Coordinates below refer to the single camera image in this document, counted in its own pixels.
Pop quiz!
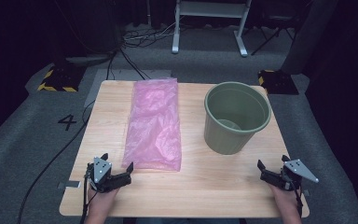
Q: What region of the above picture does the black yellow striped stand base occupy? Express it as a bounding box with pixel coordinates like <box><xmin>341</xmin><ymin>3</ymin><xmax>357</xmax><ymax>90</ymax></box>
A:
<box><xmin>257</xmin><ymin>68</ymin><xmax>300</xmax><ymax>96</ymax></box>
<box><xmin>36</xmin><ymin>63</ymin><xmax>87</xmax><ymax>93</ymax></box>

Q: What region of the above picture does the green plastic bin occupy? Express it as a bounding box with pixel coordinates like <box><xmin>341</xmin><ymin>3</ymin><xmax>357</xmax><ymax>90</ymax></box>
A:
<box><xmin>203</xmin><ymin>81</ymin><xmax>272</xmax><ymax>156</ymax></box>

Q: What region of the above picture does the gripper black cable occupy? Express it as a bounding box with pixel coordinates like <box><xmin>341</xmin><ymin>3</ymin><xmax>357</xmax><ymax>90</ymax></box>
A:
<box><xmin>294</xmin><ymin>186</ymin><xmax>304</xmax><ymax>218</ymax></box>
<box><xmin>79</xmin><ymin>172</ymin><xmax>91</xmax><ymax>224</ymax></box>

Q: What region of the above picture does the black tripod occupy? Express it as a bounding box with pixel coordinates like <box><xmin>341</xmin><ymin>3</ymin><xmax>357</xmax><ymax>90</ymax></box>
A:
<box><xmin>250</xmin><ymin>18</ymin><xmax>296</xmax><ymax>57</ymax></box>

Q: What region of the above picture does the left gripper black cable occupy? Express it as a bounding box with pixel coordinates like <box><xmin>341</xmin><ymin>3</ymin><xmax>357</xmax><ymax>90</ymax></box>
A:
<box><xmin>79</xmin><ymin>172</ymin><xmax>91</xmax><ymax>224</ymax></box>

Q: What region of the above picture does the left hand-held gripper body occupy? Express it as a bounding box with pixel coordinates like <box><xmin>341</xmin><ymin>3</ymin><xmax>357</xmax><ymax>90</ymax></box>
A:
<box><xmin>86</xmin><ymin>157</ymin><xmax>133</xmax><ymax>194</ymax></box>

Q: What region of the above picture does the person's left hand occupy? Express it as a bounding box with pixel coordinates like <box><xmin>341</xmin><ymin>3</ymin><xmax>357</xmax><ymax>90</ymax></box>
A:
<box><xmin>88</xmin><ymin>187</ymin><xmax>121</xmax><ymax>213</ymax></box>

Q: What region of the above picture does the grey slanted column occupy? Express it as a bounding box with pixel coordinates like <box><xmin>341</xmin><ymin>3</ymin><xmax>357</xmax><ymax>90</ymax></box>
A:
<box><xmin>281</xmin><ymin>0</ymin><xmax>339</xmax><ymax>76</ymax></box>

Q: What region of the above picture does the grey tape strip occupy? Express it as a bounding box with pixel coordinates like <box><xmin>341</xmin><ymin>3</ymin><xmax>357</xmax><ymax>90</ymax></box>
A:
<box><xmin>57</xmin><ymin>180</ymin><xmax>82</xmax><ymax>189</ymax></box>

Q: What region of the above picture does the pink plastic bag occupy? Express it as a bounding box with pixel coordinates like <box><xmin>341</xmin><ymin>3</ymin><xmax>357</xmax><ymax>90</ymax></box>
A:
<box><xmin>121</xmin><ymin>77</ymin><xmax>183</xmax><ymax>172</ymax></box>

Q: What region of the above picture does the person's right hand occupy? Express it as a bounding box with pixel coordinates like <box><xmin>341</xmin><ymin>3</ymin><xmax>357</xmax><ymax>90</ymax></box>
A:
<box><xmin>268</xmin><ymin>183</ymin><xmax>300</xmax><ymax>213</ymax></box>

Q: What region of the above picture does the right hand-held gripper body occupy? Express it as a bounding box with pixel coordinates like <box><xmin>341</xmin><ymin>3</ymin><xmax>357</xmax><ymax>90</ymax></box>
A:
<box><xmin>259</xmin><ymin>159</ymin><xmax>320</xmax><ymax>191</ymax></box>

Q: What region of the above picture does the bundle of floor cables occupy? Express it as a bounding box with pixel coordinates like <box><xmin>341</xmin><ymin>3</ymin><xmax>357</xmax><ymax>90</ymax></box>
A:
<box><xmin>122</xmin><ymin>20</ymin><xmax>182</xmax><ymax>49</ymax></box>

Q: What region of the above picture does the white metal desk frame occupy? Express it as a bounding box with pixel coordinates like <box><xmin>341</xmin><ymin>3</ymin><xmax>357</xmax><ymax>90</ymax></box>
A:
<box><xmin>171</xmin><ymin>0</ymin><xmax>253</xmax><ymax>58</ymax></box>

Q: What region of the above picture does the long black floor cable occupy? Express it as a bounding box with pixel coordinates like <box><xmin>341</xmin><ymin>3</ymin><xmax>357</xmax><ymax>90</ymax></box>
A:
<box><xmin>16</xmin><ymin>99</ymin><xmax>96</xmax><ymax>224</ymax></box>

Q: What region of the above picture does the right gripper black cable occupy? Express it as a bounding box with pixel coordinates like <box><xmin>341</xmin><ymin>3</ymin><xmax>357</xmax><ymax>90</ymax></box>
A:
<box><xmin>294</xmin><ymin>186</ymin><xmax>304</xmax><ymax>218</ymax></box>

